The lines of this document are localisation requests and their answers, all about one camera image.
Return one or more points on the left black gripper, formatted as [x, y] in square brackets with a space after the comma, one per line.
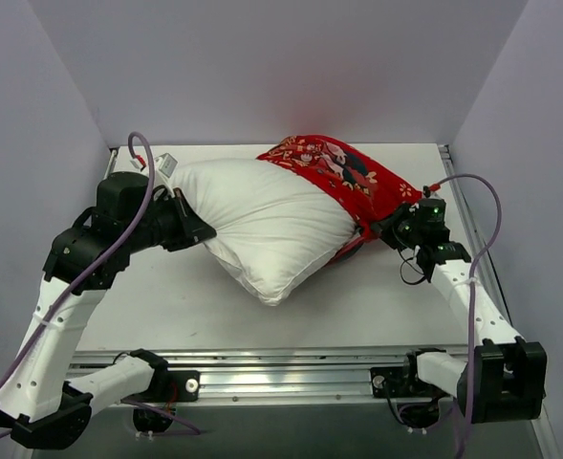
[180, 222]

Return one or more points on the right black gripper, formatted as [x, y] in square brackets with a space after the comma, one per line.
[391, 229]

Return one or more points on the red printed pillowcase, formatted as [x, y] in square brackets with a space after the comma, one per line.
[366, 189]

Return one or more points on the white pillow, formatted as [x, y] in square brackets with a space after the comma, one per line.
[274, 229]

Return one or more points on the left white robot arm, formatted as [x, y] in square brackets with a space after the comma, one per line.
[39, 406]

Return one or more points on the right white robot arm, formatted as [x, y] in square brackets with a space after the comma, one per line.
[503, 376]

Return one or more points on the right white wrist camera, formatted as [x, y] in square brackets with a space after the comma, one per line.
[431, 193]

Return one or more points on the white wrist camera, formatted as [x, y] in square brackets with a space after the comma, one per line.
[431, 193]
[164, 166]

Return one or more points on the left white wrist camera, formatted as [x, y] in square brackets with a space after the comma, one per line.
[164, 166]

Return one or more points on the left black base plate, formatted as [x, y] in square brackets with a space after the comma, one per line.
[182, 386]

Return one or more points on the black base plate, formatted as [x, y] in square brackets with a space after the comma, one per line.
[387, 381]
[182, 386]

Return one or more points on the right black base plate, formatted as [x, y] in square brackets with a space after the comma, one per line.
[387, 381]

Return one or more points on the aluminium front rail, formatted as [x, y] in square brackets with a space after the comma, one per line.
[299, 376]

